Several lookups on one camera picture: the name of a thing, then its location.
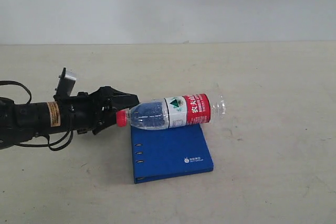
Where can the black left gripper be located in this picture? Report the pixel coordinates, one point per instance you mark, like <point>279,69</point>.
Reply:
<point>92,111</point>

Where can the clear plastic water bottle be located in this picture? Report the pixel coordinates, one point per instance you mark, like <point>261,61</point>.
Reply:
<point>172,112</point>

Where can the blue ring binder notebook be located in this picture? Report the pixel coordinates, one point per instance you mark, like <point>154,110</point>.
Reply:
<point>169,153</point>

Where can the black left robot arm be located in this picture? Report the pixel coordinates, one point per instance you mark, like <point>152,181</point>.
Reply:
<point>21,123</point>

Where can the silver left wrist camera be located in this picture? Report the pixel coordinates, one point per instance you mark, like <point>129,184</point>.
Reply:
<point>66,83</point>

